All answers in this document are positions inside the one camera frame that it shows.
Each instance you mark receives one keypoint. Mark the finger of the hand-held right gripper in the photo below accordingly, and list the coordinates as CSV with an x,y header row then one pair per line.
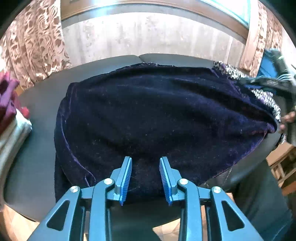
x,y
259,81

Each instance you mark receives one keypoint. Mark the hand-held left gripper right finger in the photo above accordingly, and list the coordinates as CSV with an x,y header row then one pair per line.
x,y
165,180

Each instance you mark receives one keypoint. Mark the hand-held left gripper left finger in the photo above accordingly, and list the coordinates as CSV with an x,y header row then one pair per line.
x,y
124,180

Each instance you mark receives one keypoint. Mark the dark purple velvet garment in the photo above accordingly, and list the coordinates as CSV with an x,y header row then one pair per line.
x,y
150,111

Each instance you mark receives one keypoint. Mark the pile of folded clothes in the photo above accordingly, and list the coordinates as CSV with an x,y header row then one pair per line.
x,y
9,104

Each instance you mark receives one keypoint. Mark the person's right hand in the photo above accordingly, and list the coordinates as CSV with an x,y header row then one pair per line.
x,y
288,118

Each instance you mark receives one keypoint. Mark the blue storage bin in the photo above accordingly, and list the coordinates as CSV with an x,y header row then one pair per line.
x,y
266,64

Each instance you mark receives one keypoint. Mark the leopard print garment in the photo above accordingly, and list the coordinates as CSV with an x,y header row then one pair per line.
x,y
231,71

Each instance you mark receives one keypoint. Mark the brown floral curtain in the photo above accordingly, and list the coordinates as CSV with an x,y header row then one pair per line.
x,y
254,46
34,46

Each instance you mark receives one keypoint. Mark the cardboard box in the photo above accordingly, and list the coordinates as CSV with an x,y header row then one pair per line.
x,y
282,160

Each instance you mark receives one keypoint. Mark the wooden framed window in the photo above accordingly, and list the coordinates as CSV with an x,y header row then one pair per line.
x,y
226,9

